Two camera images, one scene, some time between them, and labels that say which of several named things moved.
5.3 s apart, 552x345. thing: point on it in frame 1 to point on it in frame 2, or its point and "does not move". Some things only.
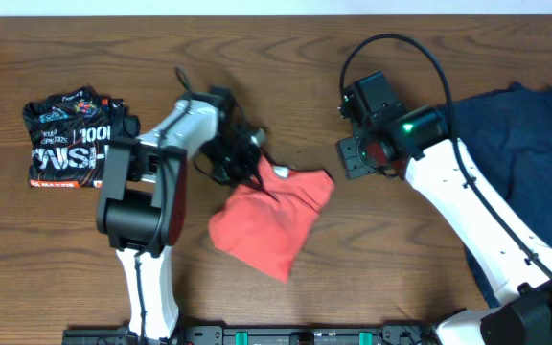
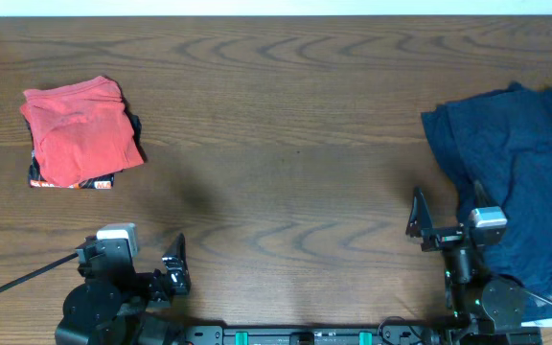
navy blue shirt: [528, 143] does not move
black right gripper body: [361, 156] to [444, 239]
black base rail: [249, 334] does not move
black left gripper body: [231, 165] to [149, 288]
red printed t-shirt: [266, 222] to [82, 131]
